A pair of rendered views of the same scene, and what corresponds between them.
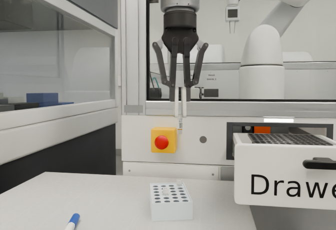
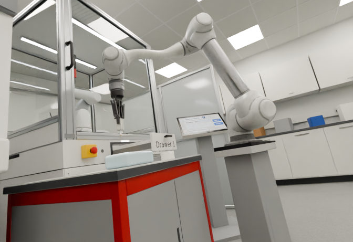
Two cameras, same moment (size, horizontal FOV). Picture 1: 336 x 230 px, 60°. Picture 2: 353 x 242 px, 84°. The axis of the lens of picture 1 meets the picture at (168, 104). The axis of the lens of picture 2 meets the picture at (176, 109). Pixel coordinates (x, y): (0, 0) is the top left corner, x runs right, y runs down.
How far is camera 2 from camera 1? 0.97 m
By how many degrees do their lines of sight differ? 75
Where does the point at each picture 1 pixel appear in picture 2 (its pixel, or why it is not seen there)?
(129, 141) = (68, 155)
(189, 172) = (98, 168)
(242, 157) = (153, 136)
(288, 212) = not seen: hidden behind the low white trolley
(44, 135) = not seen: outside the picture
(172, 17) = (120, 92)
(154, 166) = (82, 168)
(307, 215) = not seen: hidden behind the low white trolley
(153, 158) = (81, 164)
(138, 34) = (71, 96)
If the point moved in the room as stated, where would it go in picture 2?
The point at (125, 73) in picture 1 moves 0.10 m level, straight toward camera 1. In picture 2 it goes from (64, 115) to (81, 112)
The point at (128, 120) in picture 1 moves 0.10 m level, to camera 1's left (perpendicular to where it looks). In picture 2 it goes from (67, 143) to (50, 142)
